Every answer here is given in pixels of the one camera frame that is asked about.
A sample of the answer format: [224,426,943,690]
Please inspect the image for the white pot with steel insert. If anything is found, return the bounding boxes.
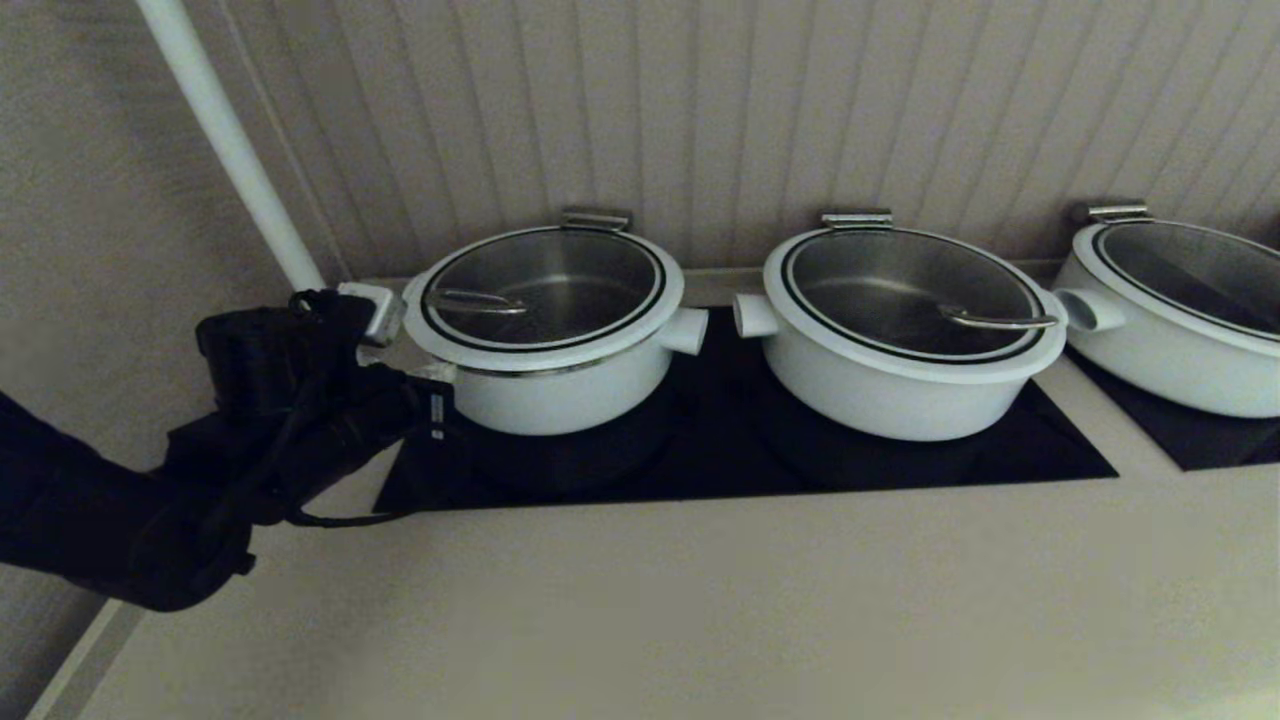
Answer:
[1050,250,1280,420]
[440,305,709,437]
[732,293,1063,443]

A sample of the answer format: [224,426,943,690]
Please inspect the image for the right white pot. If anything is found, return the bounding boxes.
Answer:
[1072,220,1280,359]

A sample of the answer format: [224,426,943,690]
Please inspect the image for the white metal pole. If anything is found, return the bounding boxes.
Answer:
[135,0,326,293]

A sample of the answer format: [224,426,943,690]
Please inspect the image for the wide black glass cooktop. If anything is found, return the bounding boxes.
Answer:
[372,308,1119,514]

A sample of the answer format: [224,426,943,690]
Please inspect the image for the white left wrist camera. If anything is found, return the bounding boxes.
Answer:
[338,282,406,348]

